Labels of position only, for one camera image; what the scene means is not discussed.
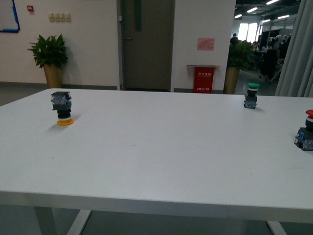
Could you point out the left white table leg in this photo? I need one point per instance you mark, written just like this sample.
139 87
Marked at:
54 221

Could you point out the red fire alarm button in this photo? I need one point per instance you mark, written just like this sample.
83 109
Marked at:
30 8

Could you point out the blue framed whiteboard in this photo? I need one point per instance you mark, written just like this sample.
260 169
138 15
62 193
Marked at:
9 22

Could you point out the grey curtain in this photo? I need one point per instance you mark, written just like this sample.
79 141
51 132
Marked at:
296 77

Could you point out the left potted plant gold pot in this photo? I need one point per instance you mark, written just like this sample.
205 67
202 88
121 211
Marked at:
50 54

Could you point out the wall light switch panel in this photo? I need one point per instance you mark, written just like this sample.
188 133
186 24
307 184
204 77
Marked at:
59 17

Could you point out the grey door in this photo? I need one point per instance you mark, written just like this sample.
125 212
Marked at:
148 41

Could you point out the potted plant gold pot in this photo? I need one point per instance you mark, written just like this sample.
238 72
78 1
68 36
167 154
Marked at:
50 54
238 59

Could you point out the pink paper notice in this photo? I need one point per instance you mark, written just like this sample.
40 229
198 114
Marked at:
205 44

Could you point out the right white table leg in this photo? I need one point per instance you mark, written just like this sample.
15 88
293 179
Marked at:
276 228

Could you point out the green mushroom push button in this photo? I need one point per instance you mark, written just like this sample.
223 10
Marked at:
250 100

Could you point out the red mushroom push button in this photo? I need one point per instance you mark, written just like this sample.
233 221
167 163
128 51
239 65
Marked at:
304 137

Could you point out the white table leg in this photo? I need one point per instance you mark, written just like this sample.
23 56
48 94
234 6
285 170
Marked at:
54 221
276 228

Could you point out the right potted plant gold pot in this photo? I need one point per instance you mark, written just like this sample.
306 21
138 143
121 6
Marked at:
238 59

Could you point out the yellow mushroom push button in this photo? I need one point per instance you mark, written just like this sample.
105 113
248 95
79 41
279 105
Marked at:
61 102

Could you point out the red fire extinguisher box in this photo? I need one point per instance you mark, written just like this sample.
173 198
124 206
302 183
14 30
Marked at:
203 78

